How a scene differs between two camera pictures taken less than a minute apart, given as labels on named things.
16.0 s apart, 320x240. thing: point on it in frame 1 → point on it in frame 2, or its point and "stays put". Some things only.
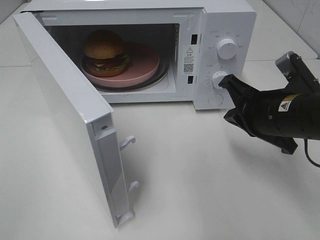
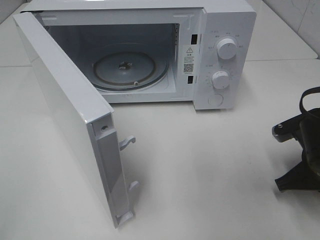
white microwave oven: (157, 51) stays put
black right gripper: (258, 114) → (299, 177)
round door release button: (215, 99) stays put
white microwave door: (86, 114) stays put
